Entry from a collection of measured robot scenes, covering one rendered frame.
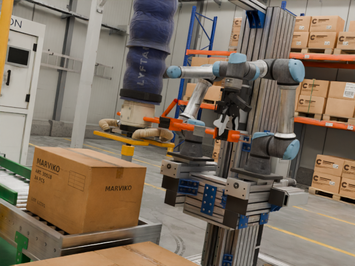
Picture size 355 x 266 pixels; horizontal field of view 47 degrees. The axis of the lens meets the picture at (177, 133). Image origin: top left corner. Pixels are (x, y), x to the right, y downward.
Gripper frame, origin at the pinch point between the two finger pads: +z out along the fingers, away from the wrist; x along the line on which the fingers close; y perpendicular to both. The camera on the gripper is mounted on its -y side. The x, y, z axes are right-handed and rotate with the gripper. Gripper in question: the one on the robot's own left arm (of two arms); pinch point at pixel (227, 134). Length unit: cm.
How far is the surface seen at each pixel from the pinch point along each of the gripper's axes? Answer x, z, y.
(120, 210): -6, 55, 70
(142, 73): 8, -22, 53
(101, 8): -157, -119, 349
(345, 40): -704, -209, 267
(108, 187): 6, 41, 70
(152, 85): 4, -17, 50
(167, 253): -16, 70, 38
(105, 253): 15, 70, 51
